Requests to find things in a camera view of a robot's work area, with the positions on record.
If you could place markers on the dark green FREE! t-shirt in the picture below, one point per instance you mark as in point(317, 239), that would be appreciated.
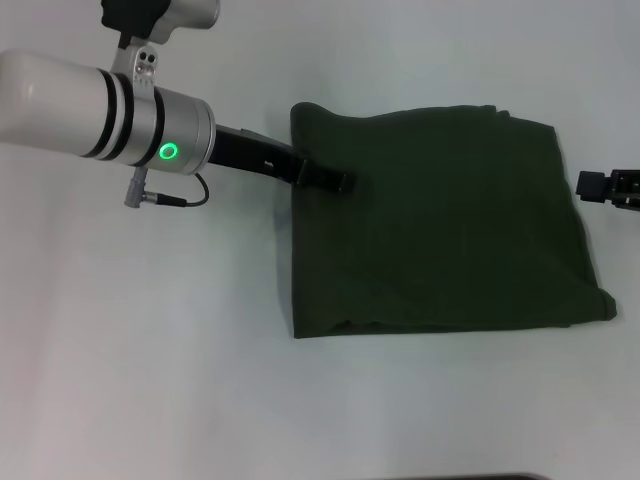
point(430, 220)

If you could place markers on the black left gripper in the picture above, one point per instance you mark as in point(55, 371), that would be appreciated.
point(255, 152)

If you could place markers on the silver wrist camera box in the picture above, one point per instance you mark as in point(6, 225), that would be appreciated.
point(150, 30)

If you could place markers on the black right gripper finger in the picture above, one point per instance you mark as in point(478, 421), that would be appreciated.
point(605, 186)
point(625, 206)

